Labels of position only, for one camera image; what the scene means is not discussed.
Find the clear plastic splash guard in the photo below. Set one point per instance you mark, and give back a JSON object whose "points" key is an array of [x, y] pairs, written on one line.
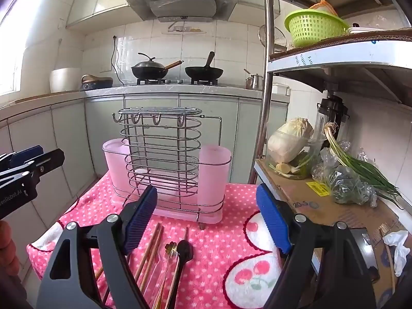
{"points": [[124, 54]]}

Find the small wall shelf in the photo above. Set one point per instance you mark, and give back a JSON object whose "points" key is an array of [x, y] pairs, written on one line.
{"points": [[186, 30]]}

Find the black spoon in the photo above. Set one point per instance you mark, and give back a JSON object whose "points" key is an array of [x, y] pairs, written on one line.
{"points": [[185, 251]]}

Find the wooden chopstick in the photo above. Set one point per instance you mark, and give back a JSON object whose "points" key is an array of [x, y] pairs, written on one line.
{"points": [[149, 244], [98, 273], [151, 257]]}

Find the black blender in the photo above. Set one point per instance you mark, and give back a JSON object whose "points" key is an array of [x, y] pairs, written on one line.
{"points": [[333, 106]]}

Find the gold flower spoon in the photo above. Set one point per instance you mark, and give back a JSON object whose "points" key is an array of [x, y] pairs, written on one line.
{"points": [[170, 247]]}

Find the steel kettle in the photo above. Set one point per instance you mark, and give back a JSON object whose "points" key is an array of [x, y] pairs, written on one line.
{"points": [[255, 83]]}

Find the white tray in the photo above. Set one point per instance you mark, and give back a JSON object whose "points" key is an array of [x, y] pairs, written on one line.
{"points": [[367, 30]]}

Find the dark brown chopstick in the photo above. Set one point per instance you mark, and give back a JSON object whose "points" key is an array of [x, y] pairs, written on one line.
{"points": [[186, 234]]}

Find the white pot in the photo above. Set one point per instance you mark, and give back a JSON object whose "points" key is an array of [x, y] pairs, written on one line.
{"points": [[64, 80]]}

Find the plastic bag of greens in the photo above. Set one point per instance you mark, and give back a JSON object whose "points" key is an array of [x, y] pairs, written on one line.
{"points": [[347, 186]]}

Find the metal strainer ladle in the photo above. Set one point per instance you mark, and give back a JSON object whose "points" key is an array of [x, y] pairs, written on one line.
{"points": [[262, 35]]}

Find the green onions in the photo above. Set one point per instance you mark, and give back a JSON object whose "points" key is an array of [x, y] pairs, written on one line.
{"points": [[357, 164]]}

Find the black wok with lid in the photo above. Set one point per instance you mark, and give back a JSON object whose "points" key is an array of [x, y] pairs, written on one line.
{"points": [[149, 69]]}

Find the metal storage shelf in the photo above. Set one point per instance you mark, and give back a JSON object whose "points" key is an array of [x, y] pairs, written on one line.
{"points": [[354, 54]]}

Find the green plastic colander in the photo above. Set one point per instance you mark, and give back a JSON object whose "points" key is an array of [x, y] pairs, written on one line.
{"points": [[312, 29]]}

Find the range hood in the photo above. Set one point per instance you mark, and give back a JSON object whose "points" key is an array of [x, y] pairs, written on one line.
{"points": [[182, 6]]}

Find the pink polka dot blanket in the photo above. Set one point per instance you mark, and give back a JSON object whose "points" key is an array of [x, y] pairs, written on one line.
{"points": [[219, 206]]}

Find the napa cabbage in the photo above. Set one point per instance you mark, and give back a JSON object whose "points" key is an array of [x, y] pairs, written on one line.
{"points": [[289, 138]]}

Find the dark electric cooker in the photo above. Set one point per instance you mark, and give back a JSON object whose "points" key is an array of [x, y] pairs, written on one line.
{"points": [[96, 83]]}

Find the person's left hand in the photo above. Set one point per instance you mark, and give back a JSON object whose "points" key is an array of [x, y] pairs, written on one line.
{"points": [[8, 247]]}

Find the orange and white cloth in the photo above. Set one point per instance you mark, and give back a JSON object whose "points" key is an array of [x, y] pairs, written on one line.
{"points": [[323, 6]]}

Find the lower kitchen cabinets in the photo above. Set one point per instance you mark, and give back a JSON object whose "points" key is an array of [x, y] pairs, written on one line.
{"points": [[206, 109]]}

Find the white crumpled plastic bag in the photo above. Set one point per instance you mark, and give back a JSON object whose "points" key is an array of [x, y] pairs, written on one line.
{"points": [[397, 244]]}

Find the pink plastic utensil cup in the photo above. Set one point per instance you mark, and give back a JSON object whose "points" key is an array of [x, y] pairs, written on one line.
{"points": [[116, 164], [212, 173]]}

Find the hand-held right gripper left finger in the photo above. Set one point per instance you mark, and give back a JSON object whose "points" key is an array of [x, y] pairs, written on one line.
{"points": [[141, 220]]}

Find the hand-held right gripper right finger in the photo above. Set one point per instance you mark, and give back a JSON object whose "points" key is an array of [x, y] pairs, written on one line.
{"points": [[273, 222]]}

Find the white plastic container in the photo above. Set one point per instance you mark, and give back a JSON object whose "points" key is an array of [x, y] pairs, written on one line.
{"points": [[280, 89]]}

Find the metal mesh lid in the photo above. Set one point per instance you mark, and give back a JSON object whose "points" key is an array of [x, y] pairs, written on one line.
{"points": [[280, 38]]}

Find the window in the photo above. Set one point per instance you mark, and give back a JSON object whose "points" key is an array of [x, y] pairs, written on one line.
{"points": [[13, 54]]}

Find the grey kitchen countertop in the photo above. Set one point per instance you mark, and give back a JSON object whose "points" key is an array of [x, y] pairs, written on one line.
{"points": [[106, 92]]}

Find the pink plastic drip tray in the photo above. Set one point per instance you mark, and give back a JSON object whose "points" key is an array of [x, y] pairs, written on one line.
{"points": [[173, 214]]}

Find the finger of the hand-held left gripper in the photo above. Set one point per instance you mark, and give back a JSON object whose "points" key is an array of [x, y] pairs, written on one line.
{"points": [[27, 153], [48, 161]]}

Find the gas stove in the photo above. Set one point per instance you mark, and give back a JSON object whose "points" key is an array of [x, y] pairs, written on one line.
{"points": [[175, 81]]}

